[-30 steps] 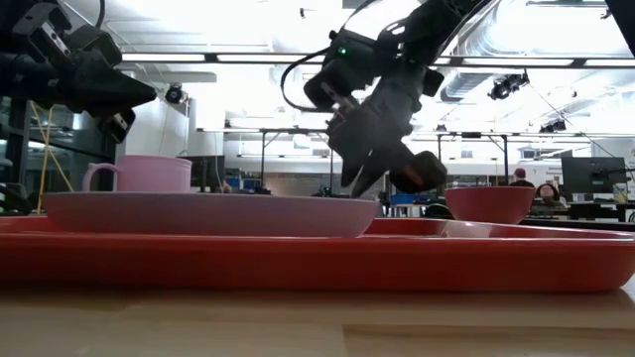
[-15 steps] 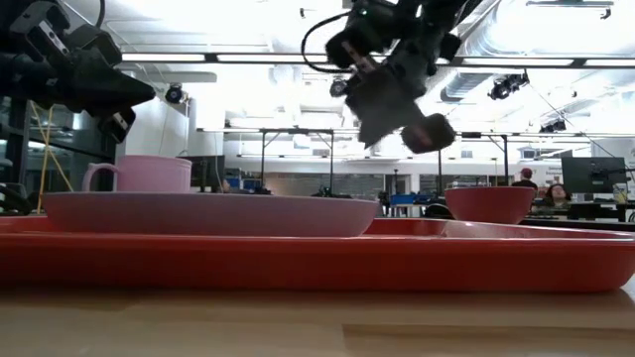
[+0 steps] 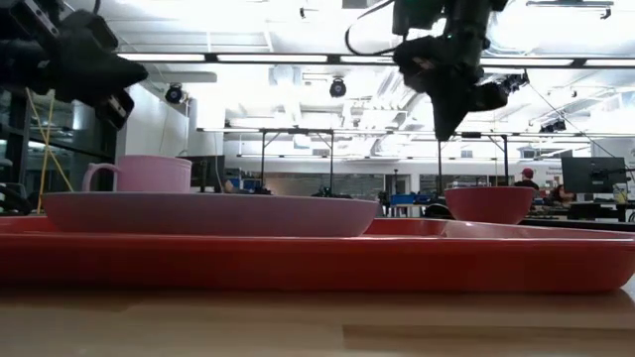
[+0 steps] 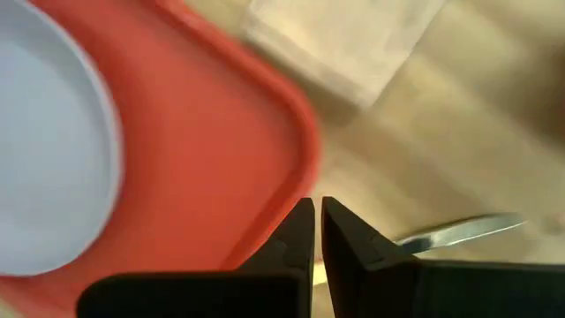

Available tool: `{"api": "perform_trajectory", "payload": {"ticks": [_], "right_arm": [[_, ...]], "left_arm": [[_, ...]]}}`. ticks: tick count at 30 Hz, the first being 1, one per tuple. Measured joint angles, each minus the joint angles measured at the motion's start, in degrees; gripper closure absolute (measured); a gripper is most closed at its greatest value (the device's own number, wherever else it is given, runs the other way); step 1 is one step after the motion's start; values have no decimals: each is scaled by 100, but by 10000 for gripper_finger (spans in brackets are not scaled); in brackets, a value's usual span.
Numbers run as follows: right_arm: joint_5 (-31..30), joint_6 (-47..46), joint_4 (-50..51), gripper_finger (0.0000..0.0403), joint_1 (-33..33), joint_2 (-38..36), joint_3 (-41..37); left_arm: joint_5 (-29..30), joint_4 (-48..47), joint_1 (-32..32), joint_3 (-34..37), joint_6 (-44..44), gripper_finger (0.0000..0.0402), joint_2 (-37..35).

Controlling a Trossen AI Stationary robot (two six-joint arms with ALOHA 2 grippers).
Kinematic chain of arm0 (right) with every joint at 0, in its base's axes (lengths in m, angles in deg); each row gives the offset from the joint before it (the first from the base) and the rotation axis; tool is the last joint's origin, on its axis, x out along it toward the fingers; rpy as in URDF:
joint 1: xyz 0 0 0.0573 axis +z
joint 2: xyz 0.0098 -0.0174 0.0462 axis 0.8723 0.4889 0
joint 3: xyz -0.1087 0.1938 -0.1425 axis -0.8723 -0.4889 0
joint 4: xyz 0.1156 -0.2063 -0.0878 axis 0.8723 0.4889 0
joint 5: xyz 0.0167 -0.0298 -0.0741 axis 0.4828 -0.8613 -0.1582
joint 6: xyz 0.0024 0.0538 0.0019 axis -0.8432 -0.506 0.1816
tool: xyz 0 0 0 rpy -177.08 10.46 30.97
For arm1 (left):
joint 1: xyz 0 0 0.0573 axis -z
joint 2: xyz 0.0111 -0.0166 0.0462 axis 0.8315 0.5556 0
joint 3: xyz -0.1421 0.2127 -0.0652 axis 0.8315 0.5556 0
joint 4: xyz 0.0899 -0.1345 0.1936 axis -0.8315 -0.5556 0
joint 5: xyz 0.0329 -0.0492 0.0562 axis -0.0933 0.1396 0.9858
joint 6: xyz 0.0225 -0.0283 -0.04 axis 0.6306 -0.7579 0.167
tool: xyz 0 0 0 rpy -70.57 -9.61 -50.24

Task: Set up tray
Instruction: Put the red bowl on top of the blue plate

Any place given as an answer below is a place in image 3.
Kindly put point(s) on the long ceiling light strip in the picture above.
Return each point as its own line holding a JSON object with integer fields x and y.
{"x": 273, "y": 58}

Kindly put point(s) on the black ceiling spotlight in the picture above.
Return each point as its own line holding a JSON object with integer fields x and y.
{"x": 174, "y": 94}
{"x": 555, "y": 126}
{"x": 518, "y": 81}
{"x": 338, "y": 88}

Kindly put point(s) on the black background desk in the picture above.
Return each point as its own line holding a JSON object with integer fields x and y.
{"x": 595, "y": 210}

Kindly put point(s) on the lilac plastic plate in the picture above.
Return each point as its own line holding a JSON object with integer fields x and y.
{"x": 208, "y": 215}

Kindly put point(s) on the blue storage bin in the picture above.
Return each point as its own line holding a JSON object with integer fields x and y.
{"x": 407, "y": 199}

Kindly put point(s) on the dark glass partition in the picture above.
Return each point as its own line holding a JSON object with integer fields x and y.
{"x": 84, "y": 149}

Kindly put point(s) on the black computer monitor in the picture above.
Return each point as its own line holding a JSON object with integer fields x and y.
{"x": 593, "y": 174}

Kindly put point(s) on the red plastic tray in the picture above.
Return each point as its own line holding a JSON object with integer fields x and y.
{"x": 317, "y": 263}

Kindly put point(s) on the person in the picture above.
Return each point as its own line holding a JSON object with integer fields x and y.
{"x": 559, "y": 194}
{"x": 527, "y": 184}

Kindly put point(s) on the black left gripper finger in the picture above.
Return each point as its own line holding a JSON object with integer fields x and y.
{"x": 104, "y": 85}
{"x": 109, "y": 64}

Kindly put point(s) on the magenta plastic bowl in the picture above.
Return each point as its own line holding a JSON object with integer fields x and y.
{"x": 488, "y": 205}

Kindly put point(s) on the small yellowish container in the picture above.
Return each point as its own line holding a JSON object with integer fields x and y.
{"x": 620, "y": 194}

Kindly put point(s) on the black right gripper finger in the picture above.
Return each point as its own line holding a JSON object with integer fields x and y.
{"x": 459, "y": 106}
{"x": 440, "y": 114}

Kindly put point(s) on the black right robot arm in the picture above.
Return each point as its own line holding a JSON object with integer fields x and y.
{"x": 466, "y": 20}

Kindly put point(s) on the grey ceiling rail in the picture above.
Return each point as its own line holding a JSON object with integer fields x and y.
{"x": 570, "y": 3}

